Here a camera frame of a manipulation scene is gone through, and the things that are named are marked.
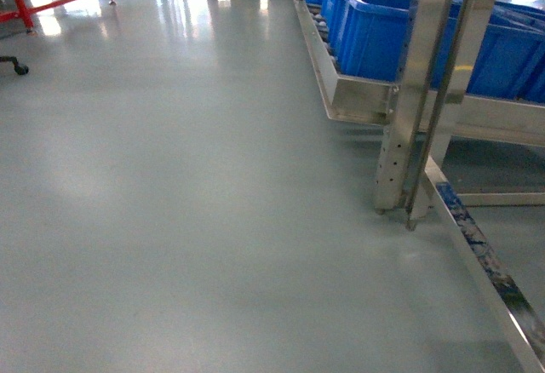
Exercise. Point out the left blue plastic crate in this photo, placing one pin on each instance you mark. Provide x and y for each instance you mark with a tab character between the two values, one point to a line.
369	37

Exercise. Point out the blue plastic crate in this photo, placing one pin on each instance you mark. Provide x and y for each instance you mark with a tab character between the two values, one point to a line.
511	49
369	37

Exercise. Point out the right blue plastic crate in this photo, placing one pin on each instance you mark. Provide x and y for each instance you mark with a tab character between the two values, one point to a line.
511	49

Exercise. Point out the black office chair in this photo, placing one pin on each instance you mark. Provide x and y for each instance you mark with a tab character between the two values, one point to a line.
19	68

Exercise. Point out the stainless steel rack frame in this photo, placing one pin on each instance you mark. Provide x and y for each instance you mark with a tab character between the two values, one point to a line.
418	125

